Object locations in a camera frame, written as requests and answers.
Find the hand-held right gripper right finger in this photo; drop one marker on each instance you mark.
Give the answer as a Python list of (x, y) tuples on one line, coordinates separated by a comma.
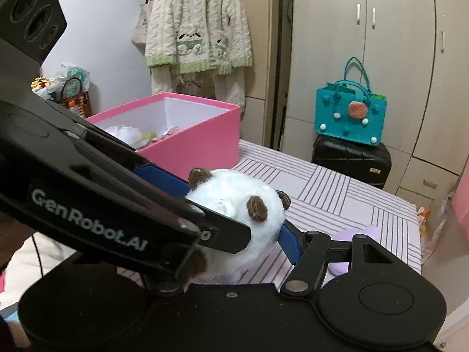
[(289, 242)]

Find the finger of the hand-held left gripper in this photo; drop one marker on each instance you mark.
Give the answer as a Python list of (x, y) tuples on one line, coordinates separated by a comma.
[(223, 233), (161, 180)]

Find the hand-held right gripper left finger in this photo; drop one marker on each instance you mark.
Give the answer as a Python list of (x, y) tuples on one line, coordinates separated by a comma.
[(166, 288)]

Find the white brown panda plush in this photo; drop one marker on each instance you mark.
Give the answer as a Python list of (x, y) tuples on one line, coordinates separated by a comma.
[(234, 198)]

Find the green plush fruit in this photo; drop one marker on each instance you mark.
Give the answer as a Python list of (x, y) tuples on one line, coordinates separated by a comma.
[(149, 135)]

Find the pink cardboard box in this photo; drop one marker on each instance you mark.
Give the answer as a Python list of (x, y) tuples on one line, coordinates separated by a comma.
[(205, 143)]

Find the white mesh bath sponge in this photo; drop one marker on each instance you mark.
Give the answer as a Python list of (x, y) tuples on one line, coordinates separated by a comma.
[(126, 132)]

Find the pink floral scrunchie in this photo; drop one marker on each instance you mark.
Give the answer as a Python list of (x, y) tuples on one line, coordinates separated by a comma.
[(171, 131)]

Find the purple plush toy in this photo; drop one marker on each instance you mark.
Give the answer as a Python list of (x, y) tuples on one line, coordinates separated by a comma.
[(351, 234)]

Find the striped sheet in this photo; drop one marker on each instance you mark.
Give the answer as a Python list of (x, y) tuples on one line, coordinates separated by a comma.
[(329, 190)]

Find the woven basket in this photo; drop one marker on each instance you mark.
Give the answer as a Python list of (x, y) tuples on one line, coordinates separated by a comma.
[(78, 104)]

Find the black suitcase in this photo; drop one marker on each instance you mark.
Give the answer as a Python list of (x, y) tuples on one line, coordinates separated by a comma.
[(348, 161)]

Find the white plastic bag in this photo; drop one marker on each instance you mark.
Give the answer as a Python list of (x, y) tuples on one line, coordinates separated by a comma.
[(75, 73)]

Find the teal felt handbag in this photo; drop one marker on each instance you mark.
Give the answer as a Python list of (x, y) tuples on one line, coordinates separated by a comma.
[(340, 106)]

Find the beige tote bag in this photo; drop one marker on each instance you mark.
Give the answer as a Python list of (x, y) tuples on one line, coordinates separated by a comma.
[(141, 25)]

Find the cream knitted cardigan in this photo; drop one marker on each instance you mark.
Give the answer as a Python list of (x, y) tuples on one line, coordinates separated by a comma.
[(198, 18)]

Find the pink paper bag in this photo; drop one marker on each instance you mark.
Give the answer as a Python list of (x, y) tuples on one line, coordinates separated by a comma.
[(462, 201)]

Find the beige wardrobe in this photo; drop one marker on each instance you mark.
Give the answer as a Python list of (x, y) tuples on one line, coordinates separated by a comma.
[(403, 62)]

